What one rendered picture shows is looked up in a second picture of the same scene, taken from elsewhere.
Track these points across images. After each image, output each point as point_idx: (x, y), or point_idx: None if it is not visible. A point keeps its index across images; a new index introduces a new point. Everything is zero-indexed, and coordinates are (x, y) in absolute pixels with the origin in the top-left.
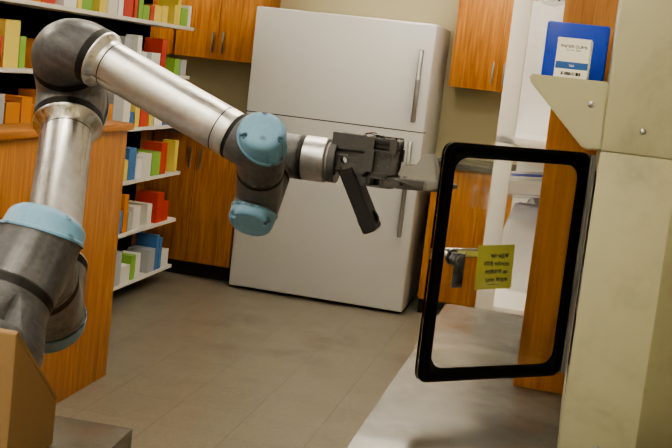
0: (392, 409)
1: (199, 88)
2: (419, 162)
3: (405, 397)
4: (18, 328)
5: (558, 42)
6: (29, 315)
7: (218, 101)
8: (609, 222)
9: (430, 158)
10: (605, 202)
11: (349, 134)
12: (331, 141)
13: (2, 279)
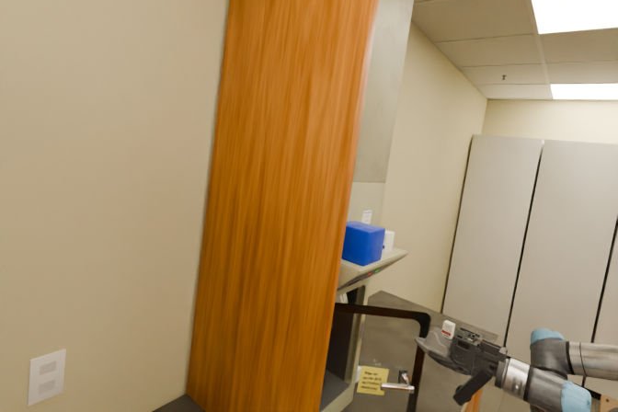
0: None
1: (614, 346)
2: (441, 334)
3: None
4: (612, 408)
5: (394, 234)
6: (614, 410)
7: (591, 343)
8: (360, 296)
9: (436, 328)
10: (364, 289)
11: (495, 344)
12: (507, 357)
13: None
